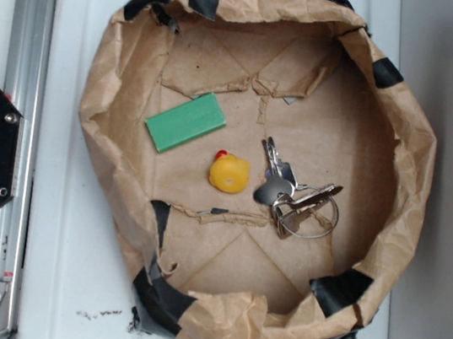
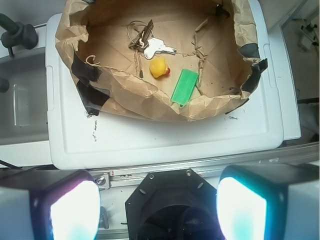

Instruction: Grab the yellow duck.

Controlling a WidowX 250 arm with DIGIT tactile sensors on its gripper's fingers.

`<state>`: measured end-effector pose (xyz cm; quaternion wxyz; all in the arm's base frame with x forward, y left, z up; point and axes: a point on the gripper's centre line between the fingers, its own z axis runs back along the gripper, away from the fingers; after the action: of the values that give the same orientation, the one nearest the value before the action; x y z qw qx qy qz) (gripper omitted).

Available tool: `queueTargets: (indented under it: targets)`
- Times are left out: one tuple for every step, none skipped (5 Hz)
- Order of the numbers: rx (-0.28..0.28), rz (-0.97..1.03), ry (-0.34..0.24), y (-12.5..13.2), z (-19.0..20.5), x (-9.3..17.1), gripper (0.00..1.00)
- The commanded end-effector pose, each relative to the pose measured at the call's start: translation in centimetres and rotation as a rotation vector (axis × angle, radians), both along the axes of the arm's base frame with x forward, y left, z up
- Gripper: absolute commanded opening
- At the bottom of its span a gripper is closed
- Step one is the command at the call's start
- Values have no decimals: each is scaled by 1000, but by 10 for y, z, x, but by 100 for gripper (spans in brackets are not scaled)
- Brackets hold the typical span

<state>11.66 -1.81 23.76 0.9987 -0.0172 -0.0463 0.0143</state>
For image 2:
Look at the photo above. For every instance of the glowing white gripper right finger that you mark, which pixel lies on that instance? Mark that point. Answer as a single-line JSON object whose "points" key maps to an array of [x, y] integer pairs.
{"points": [[269, 202]]}

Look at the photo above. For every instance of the glowing white gripper left finger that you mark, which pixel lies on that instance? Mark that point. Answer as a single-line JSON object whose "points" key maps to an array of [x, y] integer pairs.
{"points": [[48, 205]]}

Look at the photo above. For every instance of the yellow rubber duck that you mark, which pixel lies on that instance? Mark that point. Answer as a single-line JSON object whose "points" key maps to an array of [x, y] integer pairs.
{"points": [[158, 67]]}

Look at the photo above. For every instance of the clear plastic container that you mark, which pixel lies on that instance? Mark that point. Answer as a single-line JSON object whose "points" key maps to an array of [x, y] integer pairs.
{"points": [[29, 106]]}

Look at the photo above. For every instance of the green rectangular block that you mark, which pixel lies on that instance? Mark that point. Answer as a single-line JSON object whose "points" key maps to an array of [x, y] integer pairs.
{"points": [[184, 87]]}

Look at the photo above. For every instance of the brown paper bag tray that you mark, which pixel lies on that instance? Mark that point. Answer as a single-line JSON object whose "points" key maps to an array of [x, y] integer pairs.
{"points": [[215, 38]]}

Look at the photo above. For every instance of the grey clamp knob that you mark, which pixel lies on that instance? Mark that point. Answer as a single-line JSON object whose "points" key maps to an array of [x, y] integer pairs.
{"points": [[17, 34]]}

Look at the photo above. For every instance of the bunch of silver keys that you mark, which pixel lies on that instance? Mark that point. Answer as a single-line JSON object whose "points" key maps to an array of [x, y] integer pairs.
{"points": [[145, 42]]}

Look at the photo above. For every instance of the aluminium extrusion rail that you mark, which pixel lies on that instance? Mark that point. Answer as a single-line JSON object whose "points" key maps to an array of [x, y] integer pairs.
{"points": [[212, 167]]}

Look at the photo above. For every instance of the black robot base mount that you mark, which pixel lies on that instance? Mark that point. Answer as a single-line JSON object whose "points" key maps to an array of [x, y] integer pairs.
{"points": [[170, 208]]}

